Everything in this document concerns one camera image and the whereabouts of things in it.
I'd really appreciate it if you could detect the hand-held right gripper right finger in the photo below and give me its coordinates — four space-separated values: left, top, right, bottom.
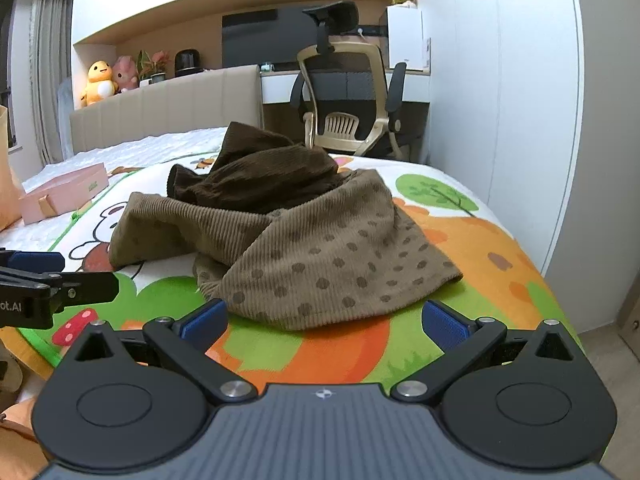
390 299 583 405

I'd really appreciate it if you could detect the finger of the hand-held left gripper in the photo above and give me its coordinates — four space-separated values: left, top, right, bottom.
0 249 66 274
0 266 120 311

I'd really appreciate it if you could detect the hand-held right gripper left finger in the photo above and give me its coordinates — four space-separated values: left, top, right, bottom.
65 298 257 407

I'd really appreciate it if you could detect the brown dotted corduroy garment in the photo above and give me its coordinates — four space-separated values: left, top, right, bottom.
109 167 463 332

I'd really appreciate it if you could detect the dark brown corduroy garment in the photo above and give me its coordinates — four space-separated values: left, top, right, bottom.
166 121 341 213

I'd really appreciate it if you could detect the yellow tote bag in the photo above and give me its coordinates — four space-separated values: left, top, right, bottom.
0 105 23 231

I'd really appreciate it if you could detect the pink gift box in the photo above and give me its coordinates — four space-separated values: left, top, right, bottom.
19 162 110 225

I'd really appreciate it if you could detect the cartoon giraffe printed blanket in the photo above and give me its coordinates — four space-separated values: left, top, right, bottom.
17 142 583 391

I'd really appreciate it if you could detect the orange cloth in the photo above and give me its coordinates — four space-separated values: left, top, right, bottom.
0 400 51 480

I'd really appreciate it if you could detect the yellow duck plush toy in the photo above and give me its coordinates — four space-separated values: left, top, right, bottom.
80 60 120 107

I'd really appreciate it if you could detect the grey curtain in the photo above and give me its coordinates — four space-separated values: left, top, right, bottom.
30 0 76 161

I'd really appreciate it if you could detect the window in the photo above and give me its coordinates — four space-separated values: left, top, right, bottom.
0 0 18 148

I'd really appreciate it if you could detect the beige upholstered bed headboard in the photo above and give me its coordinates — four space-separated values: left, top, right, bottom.
69 64 264 156

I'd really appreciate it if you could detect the pink plush toy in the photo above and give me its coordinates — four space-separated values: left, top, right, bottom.
112 55 140 93

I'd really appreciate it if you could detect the white wardrobe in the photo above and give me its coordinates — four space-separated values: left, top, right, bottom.
412 0 586 331

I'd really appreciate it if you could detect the potted plant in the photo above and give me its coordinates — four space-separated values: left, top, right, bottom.
136 50 170 86

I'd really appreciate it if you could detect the white desk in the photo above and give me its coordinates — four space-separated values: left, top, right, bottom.
259 69 432 106

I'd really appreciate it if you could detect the beige mesh office chair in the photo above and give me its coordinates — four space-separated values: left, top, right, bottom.
290 1 426 163

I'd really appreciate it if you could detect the black monitor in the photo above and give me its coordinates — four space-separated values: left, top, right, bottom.
221 7 388 72

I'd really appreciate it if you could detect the white box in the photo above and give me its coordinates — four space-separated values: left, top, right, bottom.
386 6 432 72

